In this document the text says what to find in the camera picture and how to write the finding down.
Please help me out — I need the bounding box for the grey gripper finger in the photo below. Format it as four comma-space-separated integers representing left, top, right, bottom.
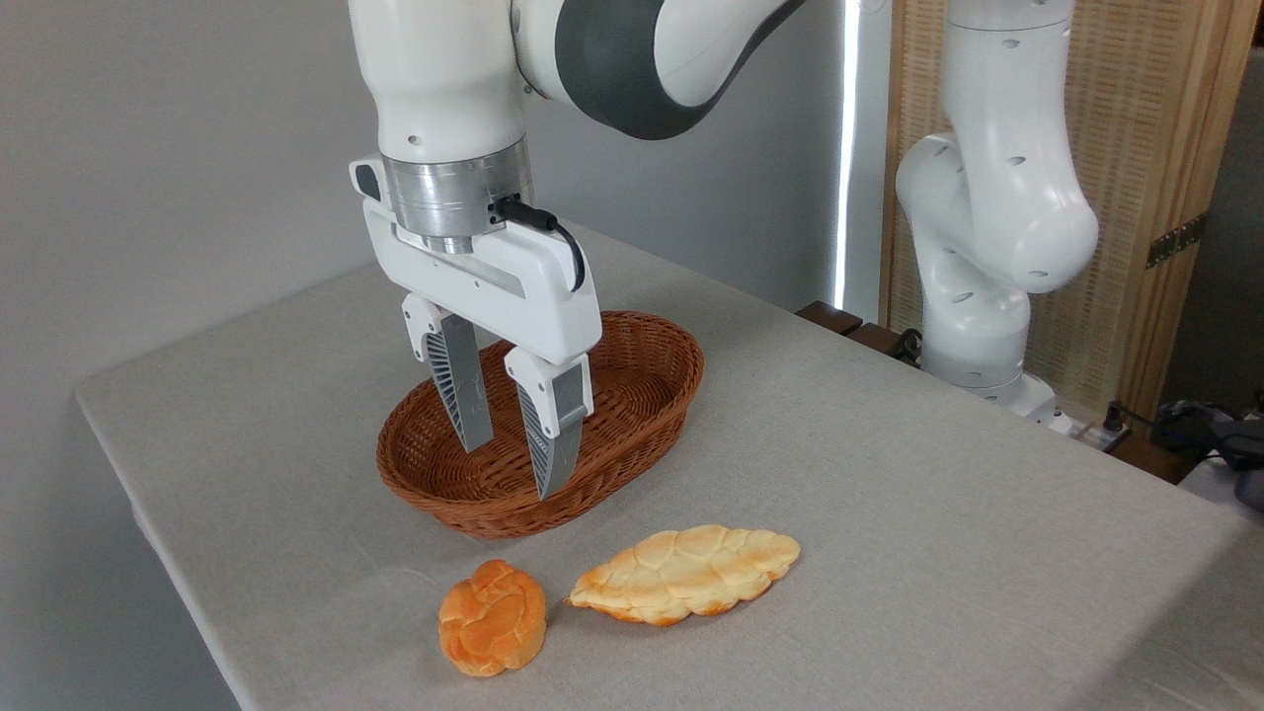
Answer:
505, 346, 594, 502
401, 293, 495, 455

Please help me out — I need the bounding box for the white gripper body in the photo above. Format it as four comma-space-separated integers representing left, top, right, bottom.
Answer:
350, 156, 603, 366

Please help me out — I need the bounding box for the round braided orange bread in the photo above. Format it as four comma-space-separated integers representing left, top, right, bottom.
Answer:
437, 559, 547, 678

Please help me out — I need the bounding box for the brown wicker oval basket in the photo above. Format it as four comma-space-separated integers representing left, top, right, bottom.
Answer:
376, 310, 706, 540

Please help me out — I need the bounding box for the long flat braided bread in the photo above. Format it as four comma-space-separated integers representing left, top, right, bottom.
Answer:
565, 524, 802, 628

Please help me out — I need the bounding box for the dark brown wooden block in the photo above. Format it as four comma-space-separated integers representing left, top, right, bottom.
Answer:
847, 323, 905, 358
796, 301, 865, 337

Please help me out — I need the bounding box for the grey tablecloth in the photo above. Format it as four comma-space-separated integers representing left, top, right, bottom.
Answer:
75, 222, 1264, 711

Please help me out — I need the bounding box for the white power strip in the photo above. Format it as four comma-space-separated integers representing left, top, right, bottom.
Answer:
1047, 413, 1129, 455

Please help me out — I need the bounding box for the brown wooden board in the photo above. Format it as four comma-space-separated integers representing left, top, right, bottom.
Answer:
1106, 434, 1201, 486

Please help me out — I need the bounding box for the wooden rattan folding screen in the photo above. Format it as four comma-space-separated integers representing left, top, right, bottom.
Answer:
879, 0, 1260, 426

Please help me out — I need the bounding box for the metal screen hinge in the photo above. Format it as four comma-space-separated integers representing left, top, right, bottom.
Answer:
1145, 212, 1208, 270

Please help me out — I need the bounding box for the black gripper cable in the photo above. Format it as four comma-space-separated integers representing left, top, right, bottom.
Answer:
491, 197, 587, 294

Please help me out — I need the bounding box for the black device with cables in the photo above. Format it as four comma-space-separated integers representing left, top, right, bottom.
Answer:
1145, 393, 1264, 512

